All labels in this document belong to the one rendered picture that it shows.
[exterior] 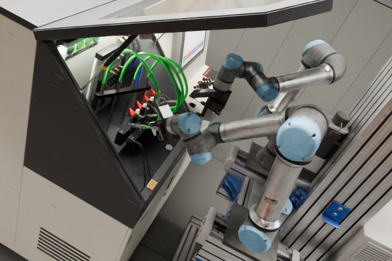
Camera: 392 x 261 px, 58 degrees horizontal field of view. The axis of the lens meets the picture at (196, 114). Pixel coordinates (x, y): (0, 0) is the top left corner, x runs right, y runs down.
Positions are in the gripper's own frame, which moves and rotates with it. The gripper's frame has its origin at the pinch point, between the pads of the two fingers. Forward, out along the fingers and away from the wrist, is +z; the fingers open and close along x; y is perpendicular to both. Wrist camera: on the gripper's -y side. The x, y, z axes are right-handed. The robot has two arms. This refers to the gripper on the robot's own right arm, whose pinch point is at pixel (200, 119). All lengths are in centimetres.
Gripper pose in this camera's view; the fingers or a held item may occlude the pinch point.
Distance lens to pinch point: 165.2
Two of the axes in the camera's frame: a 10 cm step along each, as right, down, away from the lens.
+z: -3.4, 7.6, 5.5
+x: 3.4, -4.5, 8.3
